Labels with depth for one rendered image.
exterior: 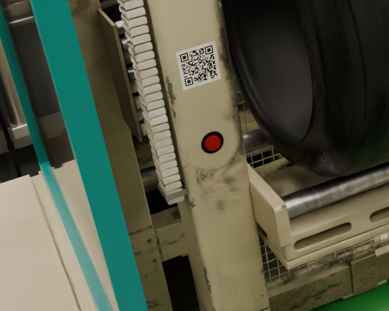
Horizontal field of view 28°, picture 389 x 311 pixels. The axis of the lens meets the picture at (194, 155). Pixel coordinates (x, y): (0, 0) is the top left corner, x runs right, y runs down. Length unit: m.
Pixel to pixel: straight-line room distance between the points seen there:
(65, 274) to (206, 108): 0.65
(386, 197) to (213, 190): 0.35
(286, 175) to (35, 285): 1.05
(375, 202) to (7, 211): 0.83
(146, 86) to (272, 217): 0.35
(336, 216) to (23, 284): 0.83
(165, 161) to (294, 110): 0.43
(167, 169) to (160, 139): 0.06
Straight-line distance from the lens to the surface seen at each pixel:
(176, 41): 1.37
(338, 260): 2.33
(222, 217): 1.55
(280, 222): 1.47
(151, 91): 1.39
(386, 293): 2.69
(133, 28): 1.35
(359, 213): 1.57
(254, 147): 1.75
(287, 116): 1.77
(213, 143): 1.46
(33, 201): 1.01
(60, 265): 0.88
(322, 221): 1.55
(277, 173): 1.82
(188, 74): 1.39
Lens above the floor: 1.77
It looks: 30 degrees down
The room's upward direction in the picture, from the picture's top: 11 degrees counter-clockwise
